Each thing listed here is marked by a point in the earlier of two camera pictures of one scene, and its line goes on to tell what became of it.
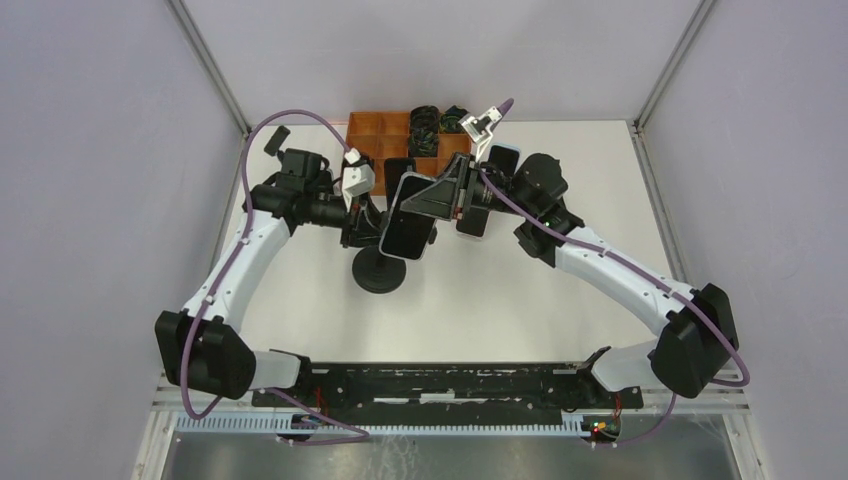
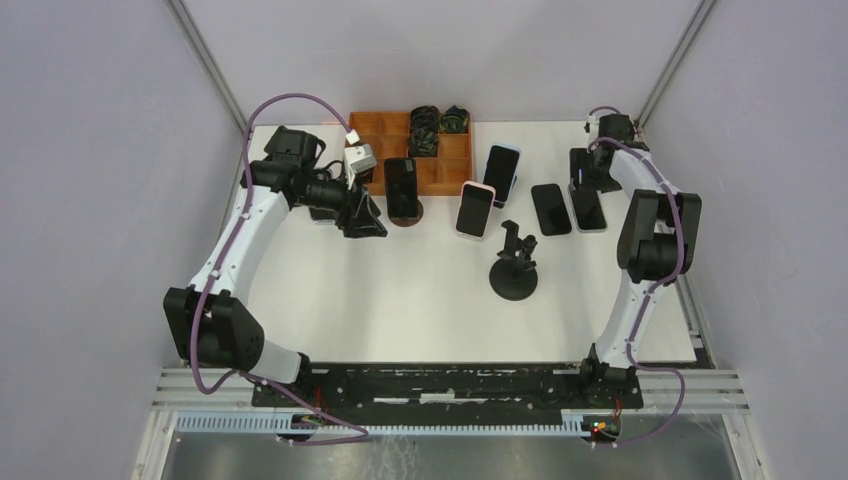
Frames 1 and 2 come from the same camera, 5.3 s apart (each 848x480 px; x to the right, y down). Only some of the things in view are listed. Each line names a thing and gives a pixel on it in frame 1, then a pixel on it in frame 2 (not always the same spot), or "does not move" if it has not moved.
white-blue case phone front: x=406 y=233 to x=588 y=210
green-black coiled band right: x=449 y=120 does not move
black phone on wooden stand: x=394 y=169 does not move
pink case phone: x=472 y=224 does not move
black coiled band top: x=424 y=117 does not move
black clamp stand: x=375 y=273 to x=513 y=275
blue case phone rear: x=505 y=157 does not move
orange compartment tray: x=383 y=135 does not move
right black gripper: x=439 y=199 to x=579 y=158
